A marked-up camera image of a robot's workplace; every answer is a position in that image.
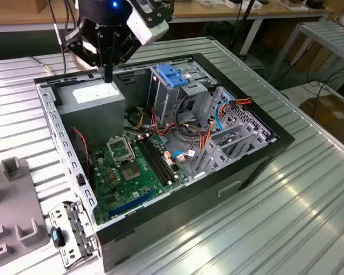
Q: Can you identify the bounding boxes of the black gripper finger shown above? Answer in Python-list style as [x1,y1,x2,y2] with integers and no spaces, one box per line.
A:
[107,30,142,84]
[64,28,108,84]

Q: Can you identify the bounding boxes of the long blue SATA wire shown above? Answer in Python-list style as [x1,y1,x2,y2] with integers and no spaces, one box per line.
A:
[213,93,236,132]

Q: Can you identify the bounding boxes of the orange power wire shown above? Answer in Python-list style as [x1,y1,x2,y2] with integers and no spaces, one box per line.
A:
[230,96,252,107]

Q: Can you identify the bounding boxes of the grey metal disk bay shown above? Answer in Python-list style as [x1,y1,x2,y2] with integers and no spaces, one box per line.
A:
[193,85,277,178]

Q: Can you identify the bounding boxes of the small brown cardboard box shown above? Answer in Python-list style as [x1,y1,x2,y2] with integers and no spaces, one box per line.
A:
[34,0,75,14]

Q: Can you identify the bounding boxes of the blue plastic drive latch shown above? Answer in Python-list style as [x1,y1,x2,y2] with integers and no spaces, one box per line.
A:
[157,64,189,89]

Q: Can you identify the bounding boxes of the wooden desk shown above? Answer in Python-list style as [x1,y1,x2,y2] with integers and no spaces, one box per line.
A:
[0,0,333,34]

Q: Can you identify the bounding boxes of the grey metal drive cage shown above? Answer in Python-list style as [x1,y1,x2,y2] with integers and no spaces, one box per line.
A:
[147,61,218,127]

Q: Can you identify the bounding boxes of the grey power supply unit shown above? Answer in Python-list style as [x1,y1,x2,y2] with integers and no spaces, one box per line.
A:
[54,77,126,150]

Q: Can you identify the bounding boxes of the metal socket cover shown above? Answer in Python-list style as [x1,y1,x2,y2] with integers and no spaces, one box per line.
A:
[105,136,137,166]

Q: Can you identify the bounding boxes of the black RAM slot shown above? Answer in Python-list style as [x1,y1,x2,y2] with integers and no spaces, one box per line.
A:
[146,133,179,181]
[143,134,175,183]
[139,135,171,184]
[136,136,167,186]

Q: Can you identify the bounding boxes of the CPU socket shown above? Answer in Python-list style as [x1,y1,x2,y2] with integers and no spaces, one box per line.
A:
[119,162,143,183]

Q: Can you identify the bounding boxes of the green motherboard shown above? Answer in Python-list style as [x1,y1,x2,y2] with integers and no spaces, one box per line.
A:
[88,131,190,226]

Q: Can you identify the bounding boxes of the blue expansion slot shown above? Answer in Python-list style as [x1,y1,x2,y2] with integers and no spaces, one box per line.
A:
[108,187,156,218]

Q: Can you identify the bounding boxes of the grey parts rack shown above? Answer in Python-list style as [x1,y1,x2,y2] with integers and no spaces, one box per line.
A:
[0,156,51,272]

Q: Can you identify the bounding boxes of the black PC case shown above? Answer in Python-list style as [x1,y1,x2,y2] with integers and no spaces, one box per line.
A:
[33,52,296,273]

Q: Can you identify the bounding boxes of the black latch with blue inset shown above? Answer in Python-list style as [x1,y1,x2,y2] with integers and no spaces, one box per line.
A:
[50,226,67,249]

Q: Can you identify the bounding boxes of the large flat cardboard box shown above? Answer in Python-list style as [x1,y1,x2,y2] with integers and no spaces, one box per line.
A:
[299,96,344,150]

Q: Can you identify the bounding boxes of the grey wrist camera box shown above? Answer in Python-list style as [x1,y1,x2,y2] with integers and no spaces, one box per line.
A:
[126,0,173,46]

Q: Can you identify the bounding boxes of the grey cable with metal plug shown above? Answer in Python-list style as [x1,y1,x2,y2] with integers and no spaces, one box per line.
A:
[31,22,69,74]

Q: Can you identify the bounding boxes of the yellow orange wires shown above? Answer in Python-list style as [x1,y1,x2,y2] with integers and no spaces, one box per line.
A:
[131,111,146,130]

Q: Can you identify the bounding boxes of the orange red wire bundle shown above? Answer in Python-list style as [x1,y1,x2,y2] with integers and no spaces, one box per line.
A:
[150,105,214,161]

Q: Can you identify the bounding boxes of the red black fan wire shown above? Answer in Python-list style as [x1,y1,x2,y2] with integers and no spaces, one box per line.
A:
[72,128,92,172]

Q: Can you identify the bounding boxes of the blue wire with white tag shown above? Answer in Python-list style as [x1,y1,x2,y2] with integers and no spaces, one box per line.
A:
[171,149,196,163]

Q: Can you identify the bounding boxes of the hinged metal slot bracket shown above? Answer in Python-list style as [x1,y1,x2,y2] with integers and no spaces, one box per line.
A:
[48,200,100,270]

